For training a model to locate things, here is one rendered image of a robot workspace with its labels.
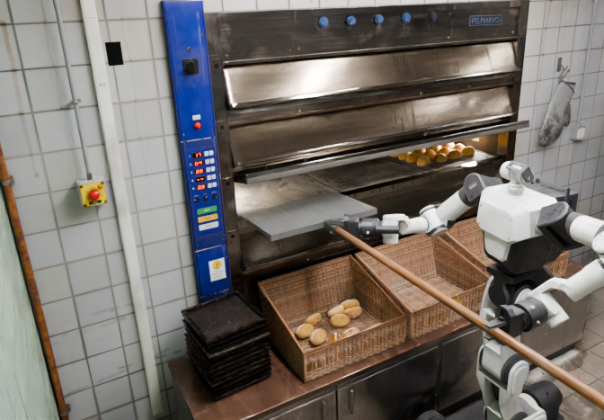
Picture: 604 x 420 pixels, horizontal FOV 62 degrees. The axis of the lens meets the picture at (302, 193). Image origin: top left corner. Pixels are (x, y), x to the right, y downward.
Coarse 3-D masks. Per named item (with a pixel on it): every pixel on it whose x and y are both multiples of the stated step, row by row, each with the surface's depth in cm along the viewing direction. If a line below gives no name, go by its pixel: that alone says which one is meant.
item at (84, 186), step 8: (96, 176) 200; (80, 184) 192; (88, 184) 193; (96, 184) 195; (104, 184) 196; (80, 192) 193; (88, 192) 194; (104, 192) 197; (80, 200) 194; (88, 200) 195; (96, 200) 196; (104, 200) 198
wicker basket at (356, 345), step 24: (336, 264) 268; (264, 288) 249; (288, 288) 255; (312, 288) 261; (336, 288) 268; (360, 288) 268; (264, 312) 248; (288, 312) 256; (312, 312) 262; (384, 312) 252; (288, 336) 226; (360, 336) 227; (384, 336) 235; (288, 360) 231; (312, 360) 217; (336, 360) 224; (360, 360) 231
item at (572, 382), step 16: (352, 240) 206; (384, 256) 190; (400, 272) 181; (432, 288) 168; (448, 304) 161; (480, 320) 150; (496, 336) 144; (528, 352) 136; (544, 368) 131; (560, 368) 129; (576, 384) 124; (592, 400) 120
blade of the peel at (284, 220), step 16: (336, 192) 267; (272, 208) 250; (288, 208) 249; (304, 208) 248; (320, 208) 247; (336, 208) 246; (352, 208) 245; (368, 208) 244; (256, 224) 232; (272, 224) 231; (288, 224) 230; (304, 224) 229; (320, 224) 224; (272, 240) 215
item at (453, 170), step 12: (444, 168) 300; (456, 168) 299; (468, 168) 302; (480, 168) 307; (396, 180) 284; (408, 180) 283; (420, 180) 286; (432, 180) 291; (348, 192) 267; (360, 192) 268; (372, 192) 272; (384, 192) 276; (240, 216) 243
